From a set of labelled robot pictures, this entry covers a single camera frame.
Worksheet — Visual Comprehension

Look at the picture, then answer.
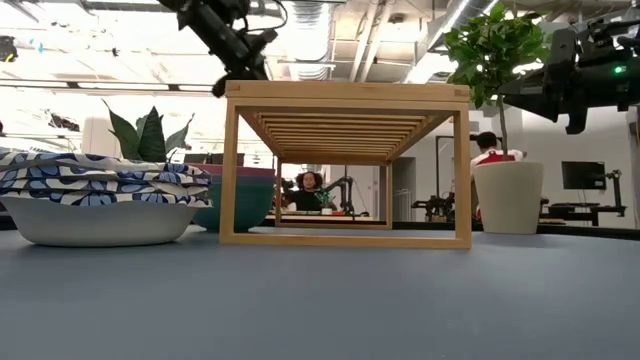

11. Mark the green snake plant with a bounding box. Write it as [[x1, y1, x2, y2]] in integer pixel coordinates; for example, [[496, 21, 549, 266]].
[[101, 98, 196, 164]]

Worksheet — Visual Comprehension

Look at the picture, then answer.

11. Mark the wooden slatted shelf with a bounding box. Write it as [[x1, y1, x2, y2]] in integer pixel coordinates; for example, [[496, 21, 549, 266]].
[[218, 79, 473, 250]]

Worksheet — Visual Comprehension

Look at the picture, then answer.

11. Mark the black computer monitor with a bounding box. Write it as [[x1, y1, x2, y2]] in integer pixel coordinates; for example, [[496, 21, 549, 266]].
[[560, 160, 608, 191], [182, 152, 246, 166]]

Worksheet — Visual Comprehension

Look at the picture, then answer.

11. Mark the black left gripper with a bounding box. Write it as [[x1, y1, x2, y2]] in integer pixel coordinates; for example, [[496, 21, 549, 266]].
[[211, 27, 280, 99]]

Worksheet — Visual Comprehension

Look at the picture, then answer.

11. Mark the black background desk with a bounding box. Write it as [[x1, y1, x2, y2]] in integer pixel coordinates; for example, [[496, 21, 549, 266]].
[[539, 201, 628, 227]]

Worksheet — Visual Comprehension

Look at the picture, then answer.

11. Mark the leafy green fig tree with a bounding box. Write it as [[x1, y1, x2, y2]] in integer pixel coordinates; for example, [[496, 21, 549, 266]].
[[442, 1, 554, 162]]

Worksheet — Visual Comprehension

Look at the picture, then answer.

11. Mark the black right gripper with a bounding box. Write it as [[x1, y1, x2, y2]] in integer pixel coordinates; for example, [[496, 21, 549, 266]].
[[499, 27, 621, 136]]

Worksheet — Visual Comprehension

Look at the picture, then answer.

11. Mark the large white plant pot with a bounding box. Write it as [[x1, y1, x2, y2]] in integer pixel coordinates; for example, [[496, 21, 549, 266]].
[[471, 160, 546, 236]]

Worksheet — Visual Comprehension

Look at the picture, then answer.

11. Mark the small background potted plant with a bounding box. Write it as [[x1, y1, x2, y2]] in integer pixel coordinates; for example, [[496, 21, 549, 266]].
[[317, 188, 335, 216]]

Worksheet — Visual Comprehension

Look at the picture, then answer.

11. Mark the green plastic bowl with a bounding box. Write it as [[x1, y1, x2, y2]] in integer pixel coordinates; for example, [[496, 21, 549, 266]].
[[192, 178, 276, 234]]

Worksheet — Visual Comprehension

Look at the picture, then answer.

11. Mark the wooden background table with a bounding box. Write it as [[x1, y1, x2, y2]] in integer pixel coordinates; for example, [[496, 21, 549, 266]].
[[263, 213, 377, 224]]

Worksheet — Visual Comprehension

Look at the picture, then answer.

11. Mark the red plastic bowl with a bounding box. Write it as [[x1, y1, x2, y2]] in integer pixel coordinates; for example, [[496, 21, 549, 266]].
[[187, 162, 277, 177]]

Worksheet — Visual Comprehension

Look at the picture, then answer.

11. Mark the person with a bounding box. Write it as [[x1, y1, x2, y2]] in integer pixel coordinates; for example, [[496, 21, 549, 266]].
[[292, 170, 331, 212], [468, 130, 527, 221]]

